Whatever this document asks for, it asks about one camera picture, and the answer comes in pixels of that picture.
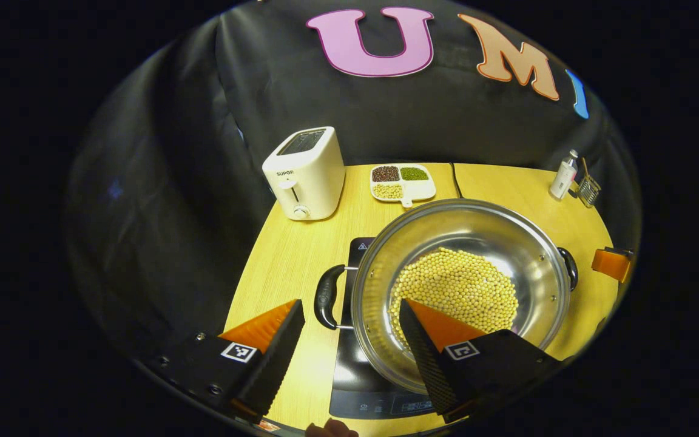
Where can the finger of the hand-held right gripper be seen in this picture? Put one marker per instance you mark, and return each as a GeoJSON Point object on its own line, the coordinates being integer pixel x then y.
{"type": "Point", "coordinates": [611, 264]}

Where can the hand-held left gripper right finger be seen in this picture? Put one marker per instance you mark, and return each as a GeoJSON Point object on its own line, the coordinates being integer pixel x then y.
{"type": "Point", "coordinates": [428, 370]}

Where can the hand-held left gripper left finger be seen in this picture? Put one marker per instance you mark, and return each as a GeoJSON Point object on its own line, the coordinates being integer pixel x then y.
{"type": "Point", "coordinates": [273, 370]}

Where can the black induction cooktop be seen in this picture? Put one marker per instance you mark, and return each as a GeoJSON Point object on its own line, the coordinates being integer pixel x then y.
{"type": "Point", "coordinates": [355, 388]}

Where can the stainless steel pot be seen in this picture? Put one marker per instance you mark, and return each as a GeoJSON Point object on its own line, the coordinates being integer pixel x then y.
{"type": "Point", "coordinates": [446, 227]}

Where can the clear glass holder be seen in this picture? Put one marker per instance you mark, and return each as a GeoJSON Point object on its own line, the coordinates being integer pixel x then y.
{"type": "Point", "coordinates": [589, 191]}

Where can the large pile of yellow soybeans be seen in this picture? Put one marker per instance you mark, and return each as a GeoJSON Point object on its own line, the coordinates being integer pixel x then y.
{"type": "Point", "coordinates": [459, 285]}

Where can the small clear plastic bottle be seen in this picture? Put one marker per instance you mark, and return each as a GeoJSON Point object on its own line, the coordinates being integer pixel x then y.
{"type": "Point", "coordinates": [563, 179]}

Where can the brown wooden stick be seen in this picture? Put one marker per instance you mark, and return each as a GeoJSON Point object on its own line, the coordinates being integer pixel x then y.
{"type": "Point", "coordinates": [584, 167]}

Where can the white divided dish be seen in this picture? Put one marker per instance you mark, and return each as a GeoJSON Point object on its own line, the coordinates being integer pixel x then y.
{"type": "Point", "coordinates": [416, 189]}

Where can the small heap of yellow beans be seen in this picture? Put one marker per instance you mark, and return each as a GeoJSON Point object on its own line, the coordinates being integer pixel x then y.
{"type": "Point", "coordinates": [388, 191]}

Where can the white toaster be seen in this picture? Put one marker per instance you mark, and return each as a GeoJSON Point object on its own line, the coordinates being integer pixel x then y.
{"type": "Point", "coordinates": [307, 179]}

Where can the small heap of green beans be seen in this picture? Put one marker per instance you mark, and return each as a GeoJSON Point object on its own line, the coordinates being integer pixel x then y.
{"type": "Point", "coordinates": [414, 174]}

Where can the small heap of brown beans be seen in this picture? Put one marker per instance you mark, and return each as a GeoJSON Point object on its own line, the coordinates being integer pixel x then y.
{"type": "Point", "coordinates": [385, 174]}

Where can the black backdrop cloth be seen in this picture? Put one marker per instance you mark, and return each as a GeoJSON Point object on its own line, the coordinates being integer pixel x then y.
{"type": "Point", "coordinates": [386, 121]}

